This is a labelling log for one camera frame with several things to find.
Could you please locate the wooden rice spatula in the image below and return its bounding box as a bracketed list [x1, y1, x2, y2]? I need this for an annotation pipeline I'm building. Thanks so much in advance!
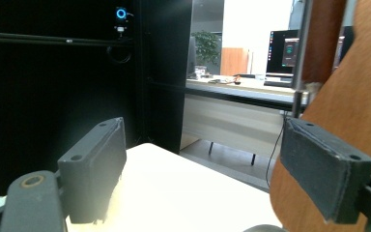
[269, 0, 371, 232]

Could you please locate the camera with blue ring light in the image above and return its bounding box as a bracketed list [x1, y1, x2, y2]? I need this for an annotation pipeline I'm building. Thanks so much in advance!
[113, 6, 130, 37]

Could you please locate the brown wooden cabinet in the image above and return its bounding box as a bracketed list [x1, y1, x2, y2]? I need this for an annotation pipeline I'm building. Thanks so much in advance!
[219, 46, 250, 77]

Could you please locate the black horizontal frame rod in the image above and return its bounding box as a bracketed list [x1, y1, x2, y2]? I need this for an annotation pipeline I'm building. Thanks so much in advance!
[0, 30, 133, 48]

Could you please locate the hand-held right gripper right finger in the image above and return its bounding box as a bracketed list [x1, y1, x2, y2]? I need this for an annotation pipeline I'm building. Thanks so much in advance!
[279, 117, 371, 225]

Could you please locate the black hanging wall cable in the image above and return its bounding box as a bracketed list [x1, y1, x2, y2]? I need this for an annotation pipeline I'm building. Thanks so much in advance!
[265, 110, 288, 189]

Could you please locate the black looped camera cable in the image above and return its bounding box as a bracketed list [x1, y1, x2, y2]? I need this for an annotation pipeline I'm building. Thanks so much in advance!
[105, 44, 133, 65]

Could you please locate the green potted plant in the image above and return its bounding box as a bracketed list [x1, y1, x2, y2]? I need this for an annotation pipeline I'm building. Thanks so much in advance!
[190, 30, 222, 66]

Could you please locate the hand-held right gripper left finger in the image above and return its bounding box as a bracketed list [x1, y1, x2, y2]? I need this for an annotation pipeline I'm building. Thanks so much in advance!
[57, 116, 128, 225]

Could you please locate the black turner with steel handle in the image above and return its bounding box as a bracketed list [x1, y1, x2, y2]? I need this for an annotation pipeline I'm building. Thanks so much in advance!
[291, 0, 314, 119]

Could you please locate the beige office desk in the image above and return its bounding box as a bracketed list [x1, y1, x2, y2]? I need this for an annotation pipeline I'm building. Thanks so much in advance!
[180, 74, 305, 167]

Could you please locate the dark computer monitor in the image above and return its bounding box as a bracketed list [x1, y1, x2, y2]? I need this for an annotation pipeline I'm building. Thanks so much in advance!
[265, 29, 301, 77]

